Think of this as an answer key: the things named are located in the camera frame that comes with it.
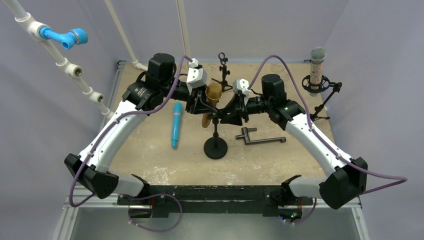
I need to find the gold microphone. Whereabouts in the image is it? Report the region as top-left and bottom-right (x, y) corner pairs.
(201, 82), (223, 128)

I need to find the blue microphone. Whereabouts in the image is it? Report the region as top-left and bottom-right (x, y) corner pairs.
(171, 102), (183, 149)

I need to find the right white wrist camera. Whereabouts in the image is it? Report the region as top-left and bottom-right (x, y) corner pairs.
(232, 78), (251, 105)

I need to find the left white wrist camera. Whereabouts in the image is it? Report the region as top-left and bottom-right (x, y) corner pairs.
(186, 58), (208, 94)

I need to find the white PVC pipe frame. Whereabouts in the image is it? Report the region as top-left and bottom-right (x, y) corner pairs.
(3, 0), (182, 123)

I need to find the black shock-mount tripod stand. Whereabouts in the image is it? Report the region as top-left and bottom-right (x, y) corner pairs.
(301, 74), (343, 121)

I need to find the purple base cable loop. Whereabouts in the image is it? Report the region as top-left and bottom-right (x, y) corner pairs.
(119, 193), (184, 233)

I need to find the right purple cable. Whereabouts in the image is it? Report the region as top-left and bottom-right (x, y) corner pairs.
(248, 54), (408, 196)

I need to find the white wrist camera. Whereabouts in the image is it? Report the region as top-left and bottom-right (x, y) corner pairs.
(232, 78), (251, 105)
(186, 58), (208, 94)

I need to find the black round-base microphone stand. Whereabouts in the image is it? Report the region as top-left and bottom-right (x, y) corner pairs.
(203, 116), (228, 160)

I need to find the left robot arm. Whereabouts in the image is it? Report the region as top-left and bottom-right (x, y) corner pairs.
(64, 53), (214, 205)

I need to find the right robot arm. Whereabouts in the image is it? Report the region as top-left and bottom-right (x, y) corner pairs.
(221, 74), (368, 209)

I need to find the dark grey metal pipe fitting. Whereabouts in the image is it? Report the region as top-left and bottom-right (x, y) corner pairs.
(235, 127), (287, 146)

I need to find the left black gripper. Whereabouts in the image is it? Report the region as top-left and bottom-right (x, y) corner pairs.
(161, 80), (219, 114)

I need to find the glitter silver-head microphone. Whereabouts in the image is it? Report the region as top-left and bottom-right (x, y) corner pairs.
(309, 47), (327, 97)

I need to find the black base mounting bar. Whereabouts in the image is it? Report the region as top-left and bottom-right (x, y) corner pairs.
(117, 185), (313, 218)

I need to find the blue pipe fitting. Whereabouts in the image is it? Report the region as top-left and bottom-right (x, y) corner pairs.
(39, 27), (89, 50)

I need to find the black tripod microphone stand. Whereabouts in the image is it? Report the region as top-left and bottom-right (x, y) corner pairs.
(211, 52), (233, 93)

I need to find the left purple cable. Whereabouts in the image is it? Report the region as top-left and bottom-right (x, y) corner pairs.
(68, 54), (193, 208)

